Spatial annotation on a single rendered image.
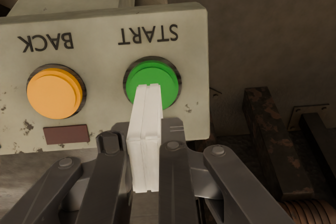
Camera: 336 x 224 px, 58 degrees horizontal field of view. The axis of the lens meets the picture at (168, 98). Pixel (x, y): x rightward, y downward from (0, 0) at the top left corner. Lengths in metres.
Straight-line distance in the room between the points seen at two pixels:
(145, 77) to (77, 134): 0.08
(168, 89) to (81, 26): 0.08
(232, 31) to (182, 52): 0.71
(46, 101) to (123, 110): 0.06
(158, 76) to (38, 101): 0.09
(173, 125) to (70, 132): 0.13
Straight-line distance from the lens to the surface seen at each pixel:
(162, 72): 0.22
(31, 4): 0.31
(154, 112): 0.16
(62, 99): 0.24
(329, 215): 0.83
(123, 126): 0.16
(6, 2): 0.93
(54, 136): 0.27
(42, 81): 0.24
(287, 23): 0.98
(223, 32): 0.93
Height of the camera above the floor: 0.78
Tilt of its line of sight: 47 degrees down
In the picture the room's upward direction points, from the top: 176 degrees clockwise
